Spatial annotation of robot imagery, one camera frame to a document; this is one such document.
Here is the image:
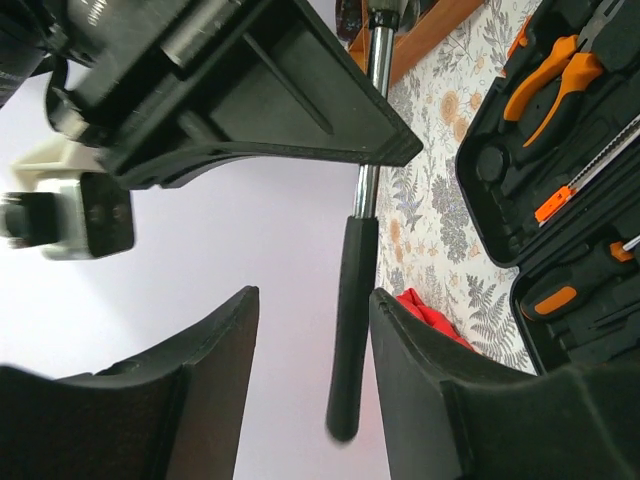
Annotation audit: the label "red crumpled cloth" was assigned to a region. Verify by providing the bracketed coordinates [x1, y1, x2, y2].
[396, 288, 474, 351]

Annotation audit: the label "wooden compartment tray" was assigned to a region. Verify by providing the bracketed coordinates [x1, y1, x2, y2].
[347, 0, 482, 86]

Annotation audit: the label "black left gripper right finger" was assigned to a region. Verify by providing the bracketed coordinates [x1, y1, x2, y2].
[369, 289, 639, 479]

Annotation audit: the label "orange handled needle-nose pliers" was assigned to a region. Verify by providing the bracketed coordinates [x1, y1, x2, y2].
[503, 1, 625, 152]

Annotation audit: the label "large orange black screwdriver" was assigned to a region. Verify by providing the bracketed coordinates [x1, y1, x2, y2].
[520, 235, 639, 321]

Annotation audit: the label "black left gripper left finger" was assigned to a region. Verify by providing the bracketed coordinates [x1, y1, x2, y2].
[1, 286, 259, 479]

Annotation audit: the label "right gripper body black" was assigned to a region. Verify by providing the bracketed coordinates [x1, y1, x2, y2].
[1, 1, 210, 145]

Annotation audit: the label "dark floral rolled cloth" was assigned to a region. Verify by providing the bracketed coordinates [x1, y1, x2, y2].
[335, 0, 363, 43]

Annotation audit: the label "black plastic tool case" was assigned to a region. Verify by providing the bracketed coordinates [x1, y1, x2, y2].
[456, 1, 639, 373]

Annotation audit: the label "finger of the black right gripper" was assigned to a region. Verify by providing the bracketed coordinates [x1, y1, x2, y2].
[104, 1, 422, 189]

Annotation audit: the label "steel claw hammer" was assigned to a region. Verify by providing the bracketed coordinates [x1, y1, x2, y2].
[326, 1, 420, 444]

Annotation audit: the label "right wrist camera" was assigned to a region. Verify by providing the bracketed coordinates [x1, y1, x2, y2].
[1, 134, 135, 261]

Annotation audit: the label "metal file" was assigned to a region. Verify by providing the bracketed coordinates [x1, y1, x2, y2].
[535, 116, 639, 227]

